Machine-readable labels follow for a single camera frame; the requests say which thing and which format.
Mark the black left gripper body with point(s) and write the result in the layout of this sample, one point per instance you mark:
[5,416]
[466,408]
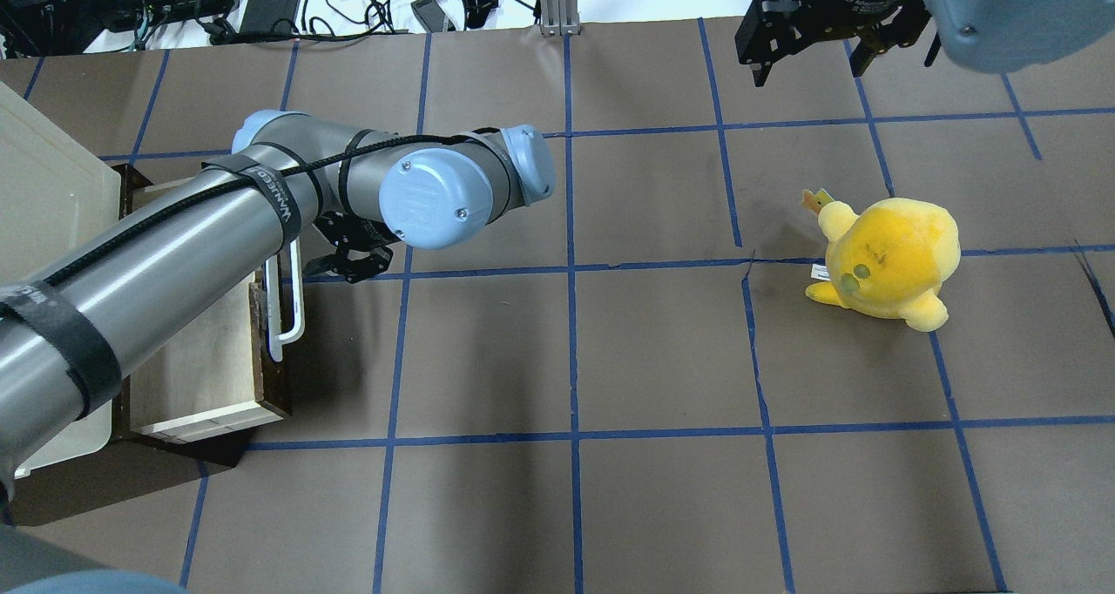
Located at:
[356,260]

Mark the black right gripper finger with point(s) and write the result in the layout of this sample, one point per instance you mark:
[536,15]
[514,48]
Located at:
[760,72]
[860,59]

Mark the white drawer handle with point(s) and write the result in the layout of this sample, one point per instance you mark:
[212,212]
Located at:
[278,334]

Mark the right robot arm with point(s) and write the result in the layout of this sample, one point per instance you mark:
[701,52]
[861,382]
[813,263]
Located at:
[990,36]

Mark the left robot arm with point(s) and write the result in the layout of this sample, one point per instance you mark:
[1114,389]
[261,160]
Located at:
[434,191]

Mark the yellow plush toy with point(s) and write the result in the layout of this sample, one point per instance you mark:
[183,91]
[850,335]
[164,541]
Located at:
[889,261]

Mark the black power brick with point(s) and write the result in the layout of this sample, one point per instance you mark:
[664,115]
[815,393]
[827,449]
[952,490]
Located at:
[268,18]

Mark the cream plastic cabinet top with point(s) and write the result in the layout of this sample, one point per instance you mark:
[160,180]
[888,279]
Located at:
[58,199]

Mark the aluminium frame post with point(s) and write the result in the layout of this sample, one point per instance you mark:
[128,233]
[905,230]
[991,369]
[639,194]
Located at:
[559,17]

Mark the dark wooden cabinet frame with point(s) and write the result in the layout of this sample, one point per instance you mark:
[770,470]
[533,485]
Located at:
[131,472]

